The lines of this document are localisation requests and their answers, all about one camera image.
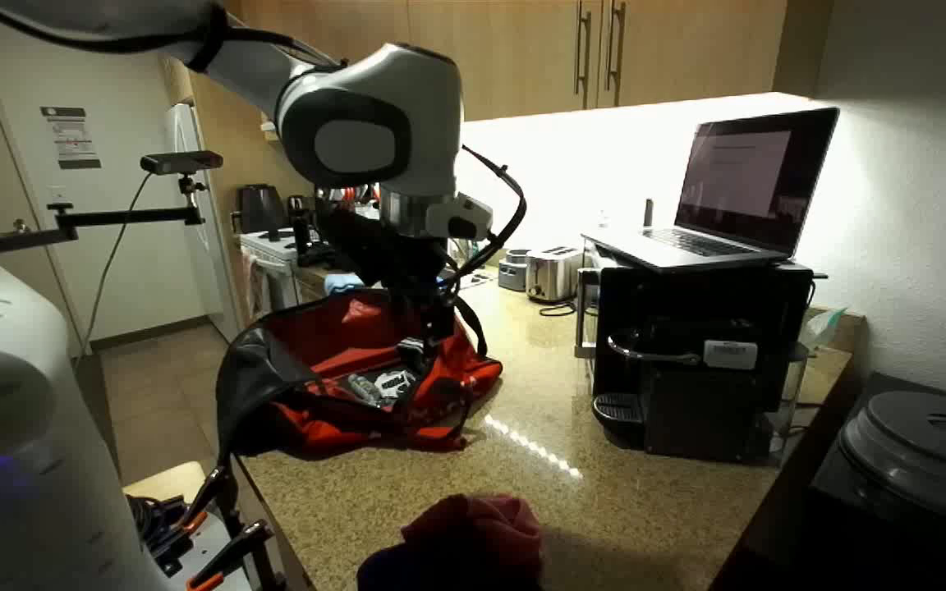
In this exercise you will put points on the black camera on stand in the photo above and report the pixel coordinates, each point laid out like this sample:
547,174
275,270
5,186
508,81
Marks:
181,161

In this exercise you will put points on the white grey Puma sock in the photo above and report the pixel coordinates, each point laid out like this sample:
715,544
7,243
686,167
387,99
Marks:
382,386

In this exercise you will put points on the pink towel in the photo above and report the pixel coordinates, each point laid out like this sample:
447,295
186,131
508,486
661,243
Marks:
484,528

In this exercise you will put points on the black coffee maker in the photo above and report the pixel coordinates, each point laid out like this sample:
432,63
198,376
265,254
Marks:
262,209

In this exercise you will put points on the dark navy cloth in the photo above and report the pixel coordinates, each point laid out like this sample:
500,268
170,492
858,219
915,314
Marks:
391,573

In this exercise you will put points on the red black duffel bag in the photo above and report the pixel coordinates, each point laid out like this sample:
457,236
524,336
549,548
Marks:
320,333

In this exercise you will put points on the silver toaster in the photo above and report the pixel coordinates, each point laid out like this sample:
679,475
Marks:
554,273

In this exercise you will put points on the open silver laptop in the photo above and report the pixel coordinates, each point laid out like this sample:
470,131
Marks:
752,174

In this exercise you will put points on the small dark stick on microwave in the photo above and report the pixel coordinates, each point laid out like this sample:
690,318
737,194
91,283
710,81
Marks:
650,214

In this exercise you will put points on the black steel microwave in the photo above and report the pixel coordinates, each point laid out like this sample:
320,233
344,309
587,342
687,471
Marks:
705,350

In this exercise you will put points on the grey round appliance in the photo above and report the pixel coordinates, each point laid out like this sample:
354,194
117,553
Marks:
513,270

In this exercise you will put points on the dark appliance with round lid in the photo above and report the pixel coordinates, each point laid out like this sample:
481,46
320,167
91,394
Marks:
918,462

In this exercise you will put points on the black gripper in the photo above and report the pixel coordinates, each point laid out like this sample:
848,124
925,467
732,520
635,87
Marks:
403,268

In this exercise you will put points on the wooden upper cabinets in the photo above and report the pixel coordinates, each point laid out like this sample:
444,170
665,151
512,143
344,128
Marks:
518,50

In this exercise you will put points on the paper notice on door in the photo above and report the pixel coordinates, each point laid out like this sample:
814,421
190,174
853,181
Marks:
69,136

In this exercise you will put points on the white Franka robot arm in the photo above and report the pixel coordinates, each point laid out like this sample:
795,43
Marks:
387,108

